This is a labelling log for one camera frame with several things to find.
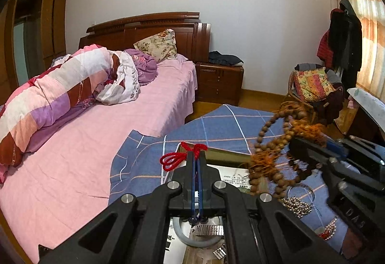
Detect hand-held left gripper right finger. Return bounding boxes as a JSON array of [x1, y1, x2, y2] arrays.
[[197, 150, 346, 264]]

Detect red and white bead bracelet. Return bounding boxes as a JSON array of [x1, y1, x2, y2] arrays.
[[319, 216, 339, 240]]

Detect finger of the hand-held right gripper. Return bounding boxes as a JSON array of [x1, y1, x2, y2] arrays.
[[326, 136, 385, 167], [288, 137, 335, 175]]

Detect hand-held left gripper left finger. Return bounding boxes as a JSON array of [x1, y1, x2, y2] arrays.
[[38, 150, 197, 264]]

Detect wooden headboard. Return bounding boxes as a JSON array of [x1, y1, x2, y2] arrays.
[[79, 12, 211, 61]]

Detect printed paper sheet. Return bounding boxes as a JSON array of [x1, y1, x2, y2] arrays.
[[167, 163, 256, 264]]

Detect wooden bead necklace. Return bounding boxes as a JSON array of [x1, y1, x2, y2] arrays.
[[248, 102, 327, 204]]

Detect hanging dark coats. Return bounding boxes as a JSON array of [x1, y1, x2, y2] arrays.
[[328, 0, 363, 90]]

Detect white jade bangle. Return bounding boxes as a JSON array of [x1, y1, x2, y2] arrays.
[[173, 217, 225, 248]]

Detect patchwork quilt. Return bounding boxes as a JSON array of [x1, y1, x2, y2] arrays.
[[0, 45, 142, 183]]

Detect wicker chair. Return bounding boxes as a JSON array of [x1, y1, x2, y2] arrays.
[[283, 62, 345, 126]]

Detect wooden nightstand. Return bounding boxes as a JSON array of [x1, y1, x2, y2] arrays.
[[195, 61, 245, 106]]

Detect red knotted cord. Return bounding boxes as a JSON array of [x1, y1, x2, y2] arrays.
[[160, 142, 208, 171]]

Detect silver bead bracelet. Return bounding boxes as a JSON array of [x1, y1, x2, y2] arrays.
[[283, 196, 315, 218]]

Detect blue plaid tablecloth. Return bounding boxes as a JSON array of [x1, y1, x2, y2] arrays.
[[108, 104, 349, 252]]

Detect dark folded clothes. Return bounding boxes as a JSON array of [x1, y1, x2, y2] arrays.
[[208, 51, 244, 66]]

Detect floral pillow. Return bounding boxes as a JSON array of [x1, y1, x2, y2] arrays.
[[134, 29, 178, 61]]

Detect metal wristwatch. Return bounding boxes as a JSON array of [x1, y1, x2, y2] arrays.
[[194, 223, 227, 258]]

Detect dark garment on chair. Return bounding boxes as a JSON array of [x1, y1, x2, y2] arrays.
[[313, 86, 345, 126]]

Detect white floral cloth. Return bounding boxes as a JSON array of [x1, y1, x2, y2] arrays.
[[96, 52, 141, 105]]

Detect white cover cloth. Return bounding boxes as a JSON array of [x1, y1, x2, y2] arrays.
[[347, 87, 385, 134]]

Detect bed with pink sheet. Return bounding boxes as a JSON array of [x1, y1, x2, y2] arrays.
[[0, 53, 197, 263]]

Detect hanging red garment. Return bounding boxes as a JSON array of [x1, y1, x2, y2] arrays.
[[316, 31, 333, 66]]

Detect purple blanket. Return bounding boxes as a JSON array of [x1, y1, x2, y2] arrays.
[[123, 48, 158, 85]]

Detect grey garment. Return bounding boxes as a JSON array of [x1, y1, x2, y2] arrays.
[[295, 63, 342, 84]]

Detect patterned curtain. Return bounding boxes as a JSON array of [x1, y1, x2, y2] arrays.
[[332, 0, 385, 96]]

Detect wooden wardrobe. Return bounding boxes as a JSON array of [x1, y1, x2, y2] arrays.
[[0, 0, 71, 105]]

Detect colourful patterned cushion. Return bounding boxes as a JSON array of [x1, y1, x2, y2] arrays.
[[293, 67, 336, 102]]

